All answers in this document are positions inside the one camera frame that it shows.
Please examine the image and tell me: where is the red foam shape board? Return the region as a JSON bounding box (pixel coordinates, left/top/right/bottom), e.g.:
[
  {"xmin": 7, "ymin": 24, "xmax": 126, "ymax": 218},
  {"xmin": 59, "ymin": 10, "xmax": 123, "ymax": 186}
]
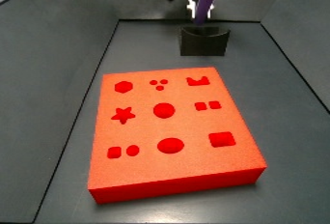
[{"xmin": 88, "ymin": 68, "xmax": 267, "ymax": 204}]

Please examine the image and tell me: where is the black curved cradle stand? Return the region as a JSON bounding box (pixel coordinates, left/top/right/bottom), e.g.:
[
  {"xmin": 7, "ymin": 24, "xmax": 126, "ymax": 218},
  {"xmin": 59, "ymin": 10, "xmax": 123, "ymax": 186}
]
[{"xmin": 179, "ymin": 26, "xmax": 231, "ymax": 56}]

